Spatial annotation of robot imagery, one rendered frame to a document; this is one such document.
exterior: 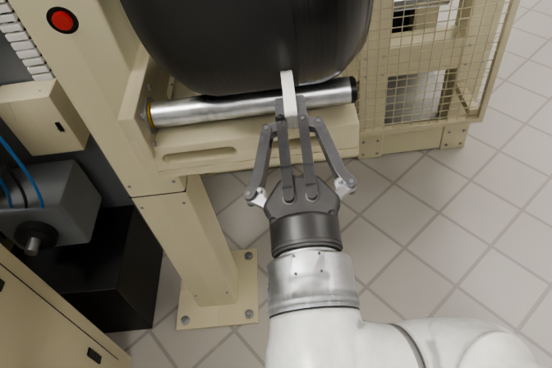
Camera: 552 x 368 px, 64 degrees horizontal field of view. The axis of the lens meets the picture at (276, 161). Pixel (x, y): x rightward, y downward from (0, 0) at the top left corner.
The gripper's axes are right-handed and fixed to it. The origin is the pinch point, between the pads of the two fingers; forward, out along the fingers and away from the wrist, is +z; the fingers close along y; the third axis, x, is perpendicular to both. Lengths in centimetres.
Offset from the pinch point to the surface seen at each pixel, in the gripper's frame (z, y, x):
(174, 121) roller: 8.2, 19.5, 13.5
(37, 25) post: 19.7, 36.9, 0.0
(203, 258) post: 2, 30, 71
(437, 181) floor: 33, -50, 113
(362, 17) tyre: 5.1, -9.7, -6.8
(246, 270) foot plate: 5, 24, 104
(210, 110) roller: 8.7, 13.2, 12.6
